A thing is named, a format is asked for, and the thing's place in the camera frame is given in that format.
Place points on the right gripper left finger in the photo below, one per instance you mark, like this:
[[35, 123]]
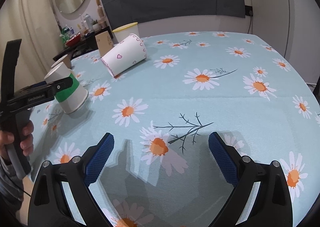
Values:
[[48, 204]]

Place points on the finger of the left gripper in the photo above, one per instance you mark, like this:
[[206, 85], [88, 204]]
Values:
[[61, 84]]

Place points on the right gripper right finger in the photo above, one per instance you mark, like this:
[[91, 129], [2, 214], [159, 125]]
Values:
[[272, 205]]

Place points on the green striped paper cup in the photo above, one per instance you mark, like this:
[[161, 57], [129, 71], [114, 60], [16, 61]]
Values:
[[73, 96]]

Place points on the brown paper cup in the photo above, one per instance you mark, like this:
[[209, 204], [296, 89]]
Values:
[[104, 43]]

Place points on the yellow rimmed white cup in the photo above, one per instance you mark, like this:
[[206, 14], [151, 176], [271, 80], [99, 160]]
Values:
[[124, 31]]

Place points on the pink hearts paper cup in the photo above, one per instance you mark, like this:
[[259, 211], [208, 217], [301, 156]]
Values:
[[124, 55]]

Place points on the person's left hand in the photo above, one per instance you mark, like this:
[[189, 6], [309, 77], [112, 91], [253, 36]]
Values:
[[26, 145]]

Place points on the beige ceramic mug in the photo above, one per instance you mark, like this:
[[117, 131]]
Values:
[[64, 59]]

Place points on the red bowl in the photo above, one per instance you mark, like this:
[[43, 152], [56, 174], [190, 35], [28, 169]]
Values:
[[73, 41]]

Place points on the black side shelf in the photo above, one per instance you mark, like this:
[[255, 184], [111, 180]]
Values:
[[84, 46]]

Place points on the green plastic bottle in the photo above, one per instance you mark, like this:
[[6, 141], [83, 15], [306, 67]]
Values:
[[65, 33]]

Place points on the small potted plant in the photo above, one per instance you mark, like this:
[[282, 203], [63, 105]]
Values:
[[96, 26]]

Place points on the white thermos bottle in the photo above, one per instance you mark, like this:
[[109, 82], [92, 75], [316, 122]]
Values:
[[89, 21]]

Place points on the beige curtain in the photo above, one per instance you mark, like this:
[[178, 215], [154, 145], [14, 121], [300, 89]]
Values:
[[33, 22]]

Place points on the daisy print tablecloth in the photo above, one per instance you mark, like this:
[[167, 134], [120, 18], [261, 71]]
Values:
[[161, 113]]

